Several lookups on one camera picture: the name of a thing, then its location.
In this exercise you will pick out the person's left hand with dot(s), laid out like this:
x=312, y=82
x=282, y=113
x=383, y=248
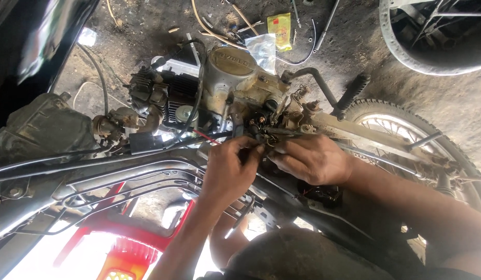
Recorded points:
x=225, y=175

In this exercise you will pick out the person's right hand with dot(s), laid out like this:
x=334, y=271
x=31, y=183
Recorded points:
x=314, y=161

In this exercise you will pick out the person's right fingers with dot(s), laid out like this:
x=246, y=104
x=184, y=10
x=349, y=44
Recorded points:
x=281, y=152

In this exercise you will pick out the person's left fingers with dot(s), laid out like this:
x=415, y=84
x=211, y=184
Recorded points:
x=246, y=147

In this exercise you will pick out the dirty motorcycle engine case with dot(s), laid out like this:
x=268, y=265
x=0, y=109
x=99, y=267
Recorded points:
x=234, y=81

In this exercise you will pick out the kick starter lever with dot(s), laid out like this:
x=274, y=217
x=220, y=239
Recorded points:
x=314, y=83

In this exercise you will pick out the black rubber footpeg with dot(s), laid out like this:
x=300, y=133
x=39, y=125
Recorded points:
x=351, y=95

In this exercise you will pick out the clear plastic bag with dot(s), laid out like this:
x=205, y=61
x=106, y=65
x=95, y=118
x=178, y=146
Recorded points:
x=263, y=50

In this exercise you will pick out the black relay box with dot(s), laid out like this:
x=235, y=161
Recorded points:
x=145, y=142

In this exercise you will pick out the person's leg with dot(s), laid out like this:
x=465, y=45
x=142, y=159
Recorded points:
x=298, y=254

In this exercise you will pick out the black finned engine cylinder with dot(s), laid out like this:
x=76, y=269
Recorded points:
x=157, y=91

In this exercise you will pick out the yellow packet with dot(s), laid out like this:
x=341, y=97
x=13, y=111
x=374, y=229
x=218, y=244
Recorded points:
x=279, y=31

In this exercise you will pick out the wooden stick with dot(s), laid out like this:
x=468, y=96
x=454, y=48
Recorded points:
x=245, y=18

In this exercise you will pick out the dirty carburetor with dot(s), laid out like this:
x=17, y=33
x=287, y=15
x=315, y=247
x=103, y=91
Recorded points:
x=114, y=124

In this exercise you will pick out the long metal rod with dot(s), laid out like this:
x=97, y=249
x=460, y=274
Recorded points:
x=326, y=25

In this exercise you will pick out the spoked rear motorcycle wheel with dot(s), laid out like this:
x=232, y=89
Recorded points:
x=415, y=136

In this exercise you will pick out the red tail light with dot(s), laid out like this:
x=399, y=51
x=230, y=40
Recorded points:
x=129, y=260

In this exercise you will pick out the loose wheel rim with tyre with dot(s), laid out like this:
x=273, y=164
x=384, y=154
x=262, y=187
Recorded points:
x=430, y=39

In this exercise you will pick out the grey air filter box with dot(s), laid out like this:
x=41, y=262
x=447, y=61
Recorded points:
x=42, y=126

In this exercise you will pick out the glossy black body panel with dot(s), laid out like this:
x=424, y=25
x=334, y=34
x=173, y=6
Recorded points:
x=26, y=50

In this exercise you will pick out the motorcycle frame with rack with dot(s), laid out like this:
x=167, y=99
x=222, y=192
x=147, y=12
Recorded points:
x=100, y=175

